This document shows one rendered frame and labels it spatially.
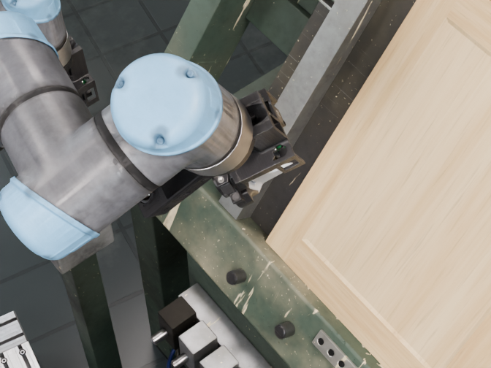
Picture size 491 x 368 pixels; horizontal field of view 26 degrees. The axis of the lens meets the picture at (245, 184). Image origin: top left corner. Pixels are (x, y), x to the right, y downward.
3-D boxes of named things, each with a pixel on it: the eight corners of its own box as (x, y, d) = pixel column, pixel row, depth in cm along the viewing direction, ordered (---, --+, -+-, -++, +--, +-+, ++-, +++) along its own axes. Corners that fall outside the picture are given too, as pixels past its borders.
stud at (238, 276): (234, 275, 185) (223, 278, 183) (240, 265, 184) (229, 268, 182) (242, 285, 184) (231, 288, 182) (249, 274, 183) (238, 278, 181)
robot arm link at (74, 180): (19, 180, 92) (118, 103, 91) (70, 280, 86) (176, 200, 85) (-37, 147, 85) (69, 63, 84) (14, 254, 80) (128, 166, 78)
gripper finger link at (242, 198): (264, 206, 107) (243, 196, 99) (250, 212, 108) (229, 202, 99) (246, 164, 108) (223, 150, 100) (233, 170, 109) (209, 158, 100)
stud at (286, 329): (281, 328, 180) (270, 331, 177) (288, 317, 178) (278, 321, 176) (291, 339, 178) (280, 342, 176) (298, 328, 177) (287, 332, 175)
